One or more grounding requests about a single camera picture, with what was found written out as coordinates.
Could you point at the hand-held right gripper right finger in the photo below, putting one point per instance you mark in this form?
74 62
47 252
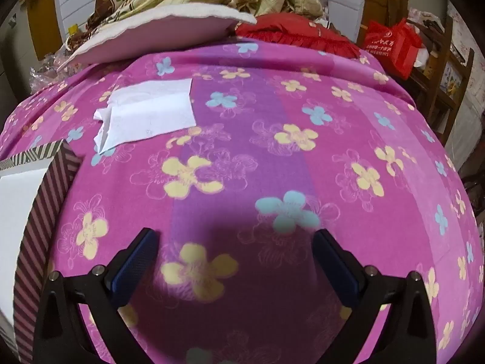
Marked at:
337 269

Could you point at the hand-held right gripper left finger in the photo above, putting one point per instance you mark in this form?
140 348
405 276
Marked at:
134 265

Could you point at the striped cardboard box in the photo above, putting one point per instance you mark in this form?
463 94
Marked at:
38 212

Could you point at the pink floral bedsheet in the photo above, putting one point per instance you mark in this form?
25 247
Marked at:
265 140

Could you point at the white paper sheet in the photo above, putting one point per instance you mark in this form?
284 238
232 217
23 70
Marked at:
151 110

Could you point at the wooden chair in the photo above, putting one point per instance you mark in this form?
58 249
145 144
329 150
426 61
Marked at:
443 94

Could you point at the clear plastic wrap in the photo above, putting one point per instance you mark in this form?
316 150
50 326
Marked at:
45 72

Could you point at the pink pillow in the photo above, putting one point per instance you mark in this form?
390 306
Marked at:
151 34

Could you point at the red shopping bag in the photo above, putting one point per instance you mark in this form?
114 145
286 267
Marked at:
390 41

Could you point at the red frilled cushion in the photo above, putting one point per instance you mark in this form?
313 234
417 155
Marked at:
295 26

